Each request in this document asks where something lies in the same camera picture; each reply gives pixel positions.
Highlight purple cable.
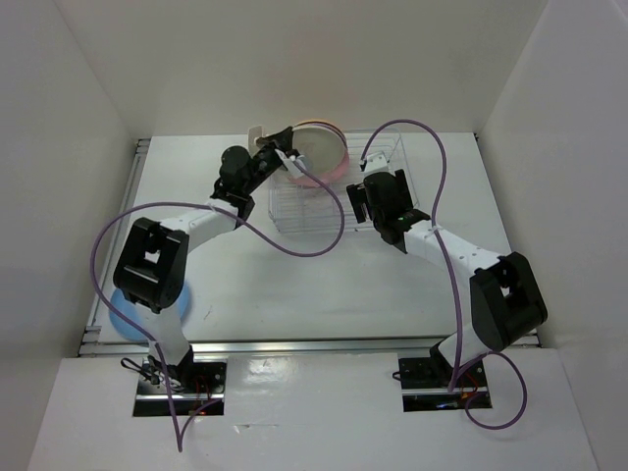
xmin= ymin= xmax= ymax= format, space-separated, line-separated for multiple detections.
xmin=359 ymin=119 xmax=529 ymax=431
xmin=91 ymin=159 xmax=347 ymax=452

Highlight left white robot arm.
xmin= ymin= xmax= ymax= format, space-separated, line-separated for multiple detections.
xmin=113 ymin=127 xmax=293 ymax=392

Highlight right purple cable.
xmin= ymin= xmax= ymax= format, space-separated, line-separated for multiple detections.
xmin=359 ymin=119 xmax=529 ymax=431

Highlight pink plastic plate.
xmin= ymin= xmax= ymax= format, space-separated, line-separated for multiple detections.
xmin=287 ymin=131 xmax=350 ymax=188

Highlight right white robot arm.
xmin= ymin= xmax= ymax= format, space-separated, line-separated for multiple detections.
xmin=346 ymin=170 xmax=548 ymax=386

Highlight cream cutlery holder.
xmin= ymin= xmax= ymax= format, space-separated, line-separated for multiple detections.
xmin=247 ymin=125 xmax=267 ymax=157

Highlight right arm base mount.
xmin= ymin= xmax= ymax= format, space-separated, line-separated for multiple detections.
xmin=392 ymin=357 xmax=488 ymax=397

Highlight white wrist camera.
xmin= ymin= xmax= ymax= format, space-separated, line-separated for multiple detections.
xmin=276 ymin=149 xmax=307 ymax=180
xmin=359 ymin=151 xmax=389 ymax=176

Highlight blue plastic plate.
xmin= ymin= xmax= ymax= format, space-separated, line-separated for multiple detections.
xmin=107 ymin=284 xmax=193 ymax=343

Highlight cream plastic plate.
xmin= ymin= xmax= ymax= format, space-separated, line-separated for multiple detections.
xmin=291 ymin=125 xmax=347 ymax=176

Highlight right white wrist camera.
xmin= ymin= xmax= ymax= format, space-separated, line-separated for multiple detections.
xmin=359 ymin=151 xmax=389 ymax=176

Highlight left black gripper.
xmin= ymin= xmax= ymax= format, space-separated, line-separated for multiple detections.
xmin=241 ymin=126 xmax=292 ymax=195

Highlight white wire dish rack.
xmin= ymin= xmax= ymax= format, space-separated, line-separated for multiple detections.
xmin=269 ymin=128 xmax=418 ymax=235

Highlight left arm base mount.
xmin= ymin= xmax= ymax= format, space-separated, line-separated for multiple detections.
xmin=120 ymin=357 xmax=227 ymax=400

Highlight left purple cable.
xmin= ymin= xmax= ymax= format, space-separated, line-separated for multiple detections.
xmin=91 ymin=159 xmax=347 ymax=452

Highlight purple plastic plate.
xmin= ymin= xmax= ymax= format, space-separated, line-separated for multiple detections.
xmin=313 ymin=122 xmax=346 ymax=144

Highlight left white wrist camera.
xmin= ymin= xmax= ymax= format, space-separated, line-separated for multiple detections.
xmin=276 ymin=149 xmax=307 ymax=180

